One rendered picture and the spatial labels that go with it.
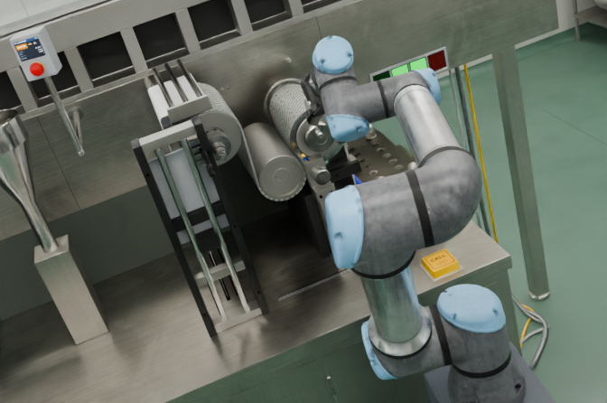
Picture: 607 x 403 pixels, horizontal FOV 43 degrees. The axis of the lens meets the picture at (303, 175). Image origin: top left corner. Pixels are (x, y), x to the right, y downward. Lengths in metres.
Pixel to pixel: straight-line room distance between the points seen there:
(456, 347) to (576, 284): 1.86
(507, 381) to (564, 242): 2.01
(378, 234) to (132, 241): 1.32
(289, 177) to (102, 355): 0.66
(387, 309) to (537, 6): 1.43
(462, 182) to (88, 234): 1.40
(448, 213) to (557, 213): 2.62
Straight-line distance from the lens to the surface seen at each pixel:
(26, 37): 1.79
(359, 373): 2.01
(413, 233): 1.12
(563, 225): 3.64
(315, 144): 1.93
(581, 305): 3.21
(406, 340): 1.43
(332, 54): 1.49
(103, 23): 2.11
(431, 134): 1.28
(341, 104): 1.47
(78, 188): 2.25
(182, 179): 1.80
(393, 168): 2.17
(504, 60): 2.71
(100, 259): 2.36
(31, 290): 2.40
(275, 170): 1.96
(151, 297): 2.22
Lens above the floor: 2.07
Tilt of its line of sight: 27 degrees down
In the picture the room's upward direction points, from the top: 17 degrees counter-clockwise
